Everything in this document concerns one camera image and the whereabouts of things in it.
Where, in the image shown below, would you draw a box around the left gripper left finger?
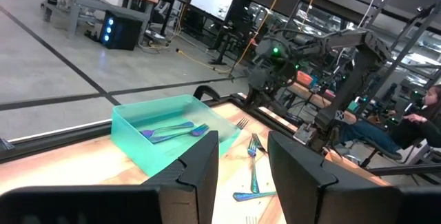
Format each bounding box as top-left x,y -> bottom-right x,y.
0,130 -> 220,224

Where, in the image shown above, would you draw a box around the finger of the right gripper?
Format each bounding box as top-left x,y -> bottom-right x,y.
245,91 -> 259,112
258,89 -> 275,110

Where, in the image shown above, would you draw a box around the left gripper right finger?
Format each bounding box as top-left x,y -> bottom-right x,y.
267,130 -> 441,224

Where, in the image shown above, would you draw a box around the iridescent blue fork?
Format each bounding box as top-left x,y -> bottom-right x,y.
149,123 -> 211,145
139,121 -> 196,139
232,190 -> 278,203
246,136 -> 260,195

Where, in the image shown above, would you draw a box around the orange plastic bin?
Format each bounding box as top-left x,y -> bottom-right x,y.
296,70 -> 314,87

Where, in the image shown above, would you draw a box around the wooden table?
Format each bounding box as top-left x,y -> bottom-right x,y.
287,81 -> 358,125

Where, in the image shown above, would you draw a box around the black office chair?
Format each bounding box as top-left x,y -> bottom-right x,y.
360,137 -> 404,170

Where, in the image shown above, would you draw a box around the person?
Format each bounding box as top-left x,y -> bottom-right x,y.
339,84 -> 441,161

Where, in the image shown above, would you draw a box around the computer tower blue lights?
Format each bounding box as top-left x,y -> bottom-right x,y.
99,8 -> 144,52

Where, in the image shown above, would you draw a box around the wooden top workbench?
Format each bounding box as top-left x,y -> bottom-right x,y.
41,0 -> 159,41

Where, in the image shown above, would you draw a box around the black frame clamp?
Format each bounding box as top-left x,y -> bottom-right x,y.
192,85 -> 221,103

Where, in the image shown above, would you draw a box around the orange hanging cable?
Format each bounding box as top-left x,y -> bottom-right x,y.
237,0 -> 291,67
298,0 -> 325,32

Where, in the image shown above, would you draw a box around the yellow floor cable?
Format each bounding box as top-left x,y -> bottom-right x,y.
175,47 -> 238,77

